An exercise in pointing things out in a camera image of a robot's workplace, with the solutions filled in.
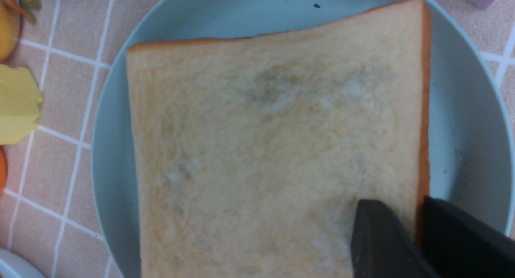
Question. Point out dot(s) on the red yellow apple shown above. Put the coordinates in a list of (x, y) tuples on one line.
[(11, 14)]

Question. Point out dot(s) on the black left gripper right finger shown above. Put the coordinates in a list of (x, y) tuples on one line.
[(457, 245)]

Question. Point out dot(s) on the orange fruit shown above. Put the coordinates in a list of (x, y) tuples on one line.
[(3, 170)]

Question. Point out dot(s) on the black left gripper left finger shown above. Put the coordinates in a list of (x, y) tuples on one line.
[(380, 246)]

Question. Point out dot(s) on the green centre plate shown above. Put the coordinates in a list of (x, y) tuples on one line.
[(471, 144)]

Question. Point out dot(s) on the yellow cube block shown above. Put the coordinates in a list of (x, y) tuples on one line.
[(20, 99)]

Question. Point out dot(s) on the blue plate under toast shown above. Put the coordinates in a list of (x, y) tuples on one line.
[(13, 266)]

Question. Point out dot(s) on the toast slice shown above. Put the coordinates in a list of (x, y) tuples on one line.
[(252, 153)]

